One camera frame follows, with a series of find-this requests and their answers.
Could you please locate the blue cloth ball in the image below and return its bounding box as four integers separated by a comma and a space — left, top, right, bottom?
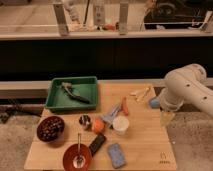
149, 97, 160, 109

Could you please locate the orange round fruit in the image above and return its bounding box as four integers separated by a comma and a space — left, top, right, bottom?
92, 118, 105, 134

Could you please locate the yellow banana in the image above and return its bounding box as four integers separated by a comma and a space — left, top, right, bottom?
130, 86, 151, 102

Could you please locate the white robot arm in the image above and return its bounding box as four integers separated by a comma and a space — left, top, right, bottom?
157, 64, 213, 126

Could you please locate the wooden table board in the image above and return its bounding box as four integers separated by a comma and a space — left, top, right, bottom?
24, 83, 176, 171

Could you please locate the blue sponge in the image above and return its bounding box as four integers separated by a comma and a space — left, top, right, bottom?
107, 143, 126, 169

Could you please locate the small dark can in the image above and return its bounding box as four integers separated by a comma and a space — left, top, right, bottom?
79, 114, 92, 130

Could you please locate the orange carrot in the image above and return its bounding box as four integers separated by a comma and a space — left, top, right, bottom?
121, 97, 129, 116

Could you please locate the green plastic tray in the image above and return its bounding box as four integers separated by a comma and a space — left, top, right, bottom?
45, 76, 98, 112

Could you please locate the dark bowl with beans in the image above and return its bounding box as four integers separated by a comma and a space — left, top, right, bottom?
37, 116, 65, 142

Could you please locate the red bowl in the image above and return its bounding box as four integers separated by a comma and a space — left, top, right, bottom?
63, 144, 92, 171

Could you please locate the black rectangular block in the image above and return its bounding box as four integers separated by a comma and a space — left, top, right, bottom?
89, 134, 106, 156

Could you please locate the white cup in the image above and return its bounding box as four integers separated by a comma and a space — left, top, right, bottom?
113, 116, 130, 135

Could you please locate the metal spoon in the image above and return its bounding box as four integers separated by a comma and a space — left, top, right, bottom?
75, 134, 84, 168

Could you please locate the dark tool in tray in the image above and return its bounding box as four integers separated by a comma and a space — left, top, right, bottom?
61, 82, 90, 104

